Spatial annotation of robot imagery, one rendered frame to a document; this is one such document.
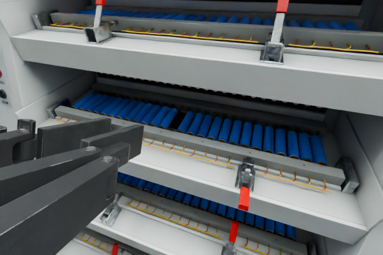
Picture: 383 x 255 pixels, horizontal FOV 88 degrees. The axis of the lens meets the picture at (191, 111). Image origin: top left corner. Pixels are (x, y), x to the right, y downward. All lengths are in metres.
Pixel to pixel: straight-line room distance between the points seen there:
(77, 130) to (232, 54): 0.20
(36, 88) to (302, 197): 0.54
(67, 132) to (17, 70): 0.34
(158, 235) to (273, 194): 0.27
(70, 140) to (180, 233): 0.36
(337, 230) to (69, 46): 0.48
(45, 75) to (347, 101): 0.54
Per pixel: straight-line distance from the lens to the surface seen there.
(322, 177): 0.37
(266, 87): 0.27
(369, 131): 0.39
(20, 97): 0.52
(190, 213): 0.48
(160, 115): 0.43
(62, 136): 0.18
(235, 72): 0.26
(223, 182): 0.33
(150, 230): 0.50
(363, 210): 0.38
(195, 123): 0.40
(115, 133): 0.16
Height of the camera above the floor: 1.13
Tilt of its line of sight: 19 degrees down
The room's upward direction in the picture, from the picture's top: 5 degrees clockwise
